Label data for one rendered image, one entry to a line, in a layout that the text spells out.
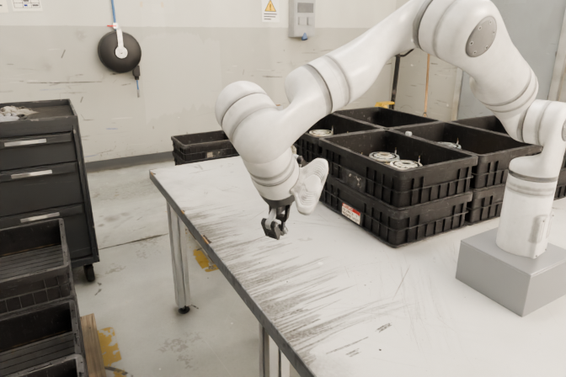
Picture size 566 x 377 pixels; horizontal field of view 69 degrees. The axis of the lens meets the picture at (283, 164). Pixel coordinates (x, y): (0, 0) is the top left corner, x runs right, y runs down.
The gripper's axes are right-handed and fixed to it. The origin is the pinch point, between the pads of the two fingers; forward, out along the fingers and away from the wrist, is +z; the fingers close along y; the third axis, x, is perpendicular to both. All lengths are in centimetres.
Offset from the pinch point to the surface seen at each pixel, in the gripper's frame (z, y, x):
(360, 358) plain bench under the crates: 11.5, 19.8, 19.4
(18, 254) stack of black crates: 60, 31, -106
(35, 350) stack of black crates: 46, 51, -69
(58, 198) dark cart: 92, 3, -135
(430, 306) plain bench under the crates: 25.0, 4.6, 30.4
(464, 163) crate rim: 37, -38, 32
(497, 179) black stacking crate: 52, -43, 43
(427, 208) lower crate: 39, -23, 25
